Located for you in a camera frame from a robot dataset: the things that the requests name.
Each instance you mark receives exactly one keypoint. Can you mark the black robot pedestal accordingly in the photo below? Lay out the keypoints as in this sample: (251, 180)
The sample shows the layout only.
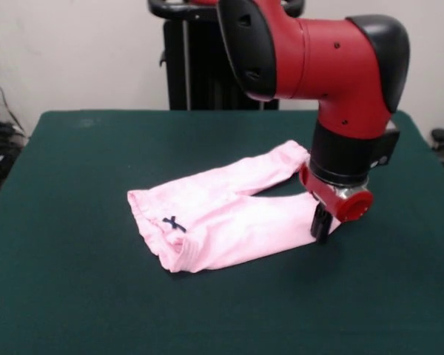
(200, 66)

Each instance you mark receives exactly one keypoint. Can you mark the pink garment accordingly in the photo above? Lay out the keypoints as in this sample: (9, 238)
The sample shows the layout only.
(225, 222)

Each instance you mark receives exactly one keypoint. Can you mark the dark green table cloth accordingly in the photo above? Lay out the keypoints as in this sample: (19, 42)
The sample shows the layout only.
(96, 296)

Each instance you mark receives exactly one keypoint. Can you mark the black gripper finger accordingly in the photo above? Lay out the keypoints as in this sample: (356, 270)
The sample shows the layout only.
(320, 223)

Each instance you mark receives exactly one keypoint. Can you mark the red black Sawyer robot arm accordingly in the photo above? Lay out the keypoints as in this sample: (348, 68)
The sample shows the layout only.
(333, 74)

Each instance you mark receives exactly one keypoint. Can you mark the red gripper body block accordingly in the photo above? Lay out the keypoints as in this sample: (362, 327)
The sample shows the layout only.
(340, 201)

